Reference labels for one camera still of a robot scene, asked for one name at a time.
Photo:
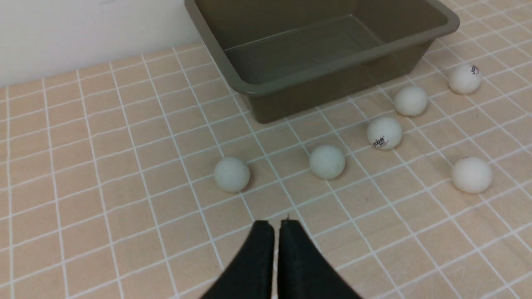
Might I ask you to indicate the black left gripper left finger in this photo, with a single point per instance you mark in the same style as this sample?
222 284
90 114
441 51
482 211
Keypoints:
250 273

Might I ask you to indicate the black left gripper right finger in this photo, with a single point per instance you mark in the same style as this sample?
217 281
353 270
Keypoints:
303 273

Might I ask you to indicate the white ball with black logo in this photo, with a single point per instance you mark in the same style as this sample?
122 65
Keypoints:
384 133

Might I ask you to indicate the plain white ping-pong ball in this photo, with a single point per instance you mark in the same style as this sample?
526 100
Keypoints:
410 101

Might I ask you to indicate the peach checkered tablecloth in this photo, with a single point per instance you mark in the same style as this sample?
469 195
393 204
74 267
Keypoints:
108 191

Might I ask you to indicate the olive green plastic bin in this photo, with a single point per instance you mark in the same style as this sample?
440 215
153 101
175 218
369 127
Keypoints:
286 56

